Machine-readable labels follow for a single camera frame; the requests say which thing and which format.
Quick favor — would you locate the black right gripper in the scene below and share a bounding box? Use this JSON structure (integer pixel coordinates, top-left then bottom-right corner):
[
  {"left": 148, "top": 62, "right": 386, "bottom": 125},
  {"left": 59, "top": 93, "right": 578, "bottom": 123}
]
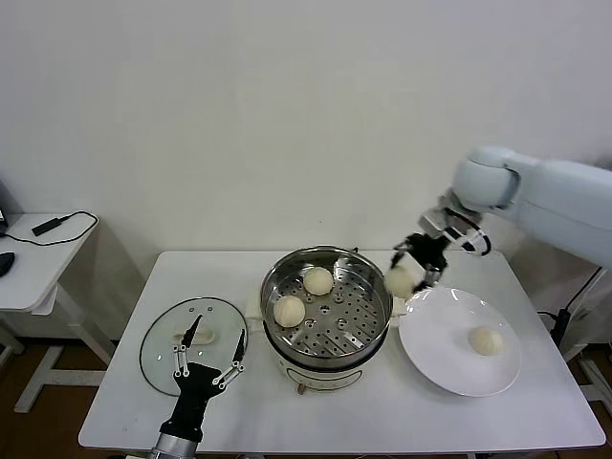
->
[{"left": 390, "top": 233, "right": 449, "bottom": 293}]

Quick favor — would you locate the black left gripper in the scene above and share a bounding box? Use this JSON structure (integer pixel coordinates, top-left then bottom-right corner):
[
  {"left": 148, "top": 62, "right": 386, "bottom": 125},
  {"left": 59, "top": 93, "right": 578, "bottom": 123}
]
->
[{"left": 159, "top": 313, "right": 247, "bottom": 440}]

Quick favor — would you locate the white steamed baozi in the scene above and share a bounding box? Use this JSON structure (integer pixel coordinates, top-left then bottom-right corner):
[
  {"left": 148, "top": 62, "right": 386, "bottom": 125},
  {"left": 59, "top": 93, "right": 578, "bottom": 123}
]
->
[
  {"left": 273, "top": 295, "right": 306, "bottom": 328},
  {"left": 302, "top": 267, "right": 333, "bottom": 295},
  {"left": 467, "top": 325, "right": 504, "bottom": 358},
  {"left": 384, "top": 266, "right": 416, "bottom": 297}
]

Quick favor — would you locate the glass lid with cream handle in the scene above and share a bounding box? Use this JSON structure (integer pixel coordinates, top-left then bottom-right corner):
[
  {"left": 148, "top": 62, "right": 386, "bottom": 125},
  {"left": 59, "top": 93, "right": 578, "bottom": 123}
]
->
[{"left": 139, "top": 296, "right": 250, "bottom": 397}]

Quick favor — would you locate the stainless steel steamer basket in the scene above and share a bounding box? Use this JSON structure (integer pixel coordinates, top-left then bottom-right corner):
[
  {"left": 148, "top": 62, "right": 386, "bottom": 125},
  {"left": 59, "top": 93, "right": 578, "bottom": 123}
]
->
[{"left": 260, "top": 246, "right": 394, "bottom": 365}]

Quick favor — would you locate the white round plate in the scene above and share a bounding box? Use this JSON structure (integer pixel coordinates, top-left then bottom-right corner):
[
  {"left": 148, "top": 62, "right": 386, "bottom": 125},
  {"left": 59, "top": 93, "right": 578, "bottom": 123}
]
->
[{"left": 397, "top": 285, "right": 522, "bottom": 398}]

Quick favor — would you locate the white electric cooking pot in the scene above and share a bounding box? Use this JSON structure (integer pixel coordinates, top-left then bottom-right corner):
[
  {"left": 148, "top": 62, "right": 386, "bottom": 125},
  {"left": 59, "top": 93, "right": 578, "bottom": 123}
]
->
[{"left": 244, "top": 281, "right": 406, "bottom": 398}]

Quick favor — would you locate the white side table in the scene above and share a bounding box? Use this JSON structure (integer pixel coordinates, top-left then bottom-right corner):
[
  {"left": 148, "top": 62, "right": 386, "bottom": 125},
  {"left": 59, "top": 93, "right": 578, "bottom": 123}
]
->
[
  {"left": 557, "top": 265, "right": 612, "bottom": 407},
  {"left": 0, "top": 212, "right": 119, "bottom": 415}
]

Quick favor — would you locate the black monitor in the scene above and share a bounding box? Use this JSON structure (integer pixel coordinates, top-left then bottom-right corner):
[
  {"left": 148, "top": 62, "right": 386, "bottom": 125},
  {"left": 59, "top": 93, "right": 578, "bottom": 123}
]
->
[{"left": 0, "top": 179, "right": 15, "bottom": 235}]

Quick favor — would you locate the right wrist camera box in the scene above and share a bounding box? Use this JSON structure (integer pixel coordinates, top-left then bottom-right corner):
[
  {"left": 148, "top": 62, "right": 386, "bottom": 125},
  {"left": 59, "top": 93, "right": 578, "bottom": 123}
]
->
[{"left": 419, "top": 208, "right": 449, "bottom": 238}]

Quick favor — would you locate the white striped wrist cable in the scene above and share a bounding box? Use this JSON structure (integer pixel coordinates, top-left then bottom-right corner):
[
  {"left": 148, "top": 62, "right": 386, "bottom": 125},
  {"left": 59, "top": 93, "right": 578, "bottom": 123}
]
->
[{"left": 444, "top": 222, "right": 492, "bottom": 259}]

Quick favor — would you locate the black power cable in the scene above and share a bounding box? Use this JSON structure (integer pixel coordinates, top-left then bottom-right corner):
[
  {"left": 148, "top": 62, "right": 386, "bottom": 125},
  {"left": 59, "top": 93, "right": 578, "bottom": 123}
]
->
[{"left": 535, "top": 267, "right": 606, "bottom": 353}]

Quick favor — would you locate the black power adapter with cable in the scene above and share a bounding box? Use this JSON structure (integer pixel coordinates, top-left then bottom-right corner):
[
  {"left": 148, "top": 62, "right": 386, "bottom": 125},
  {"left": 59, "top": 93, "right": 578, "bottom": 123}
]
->
[{"left": 0, "top": 209, "right": 100, "bottom": 249}]

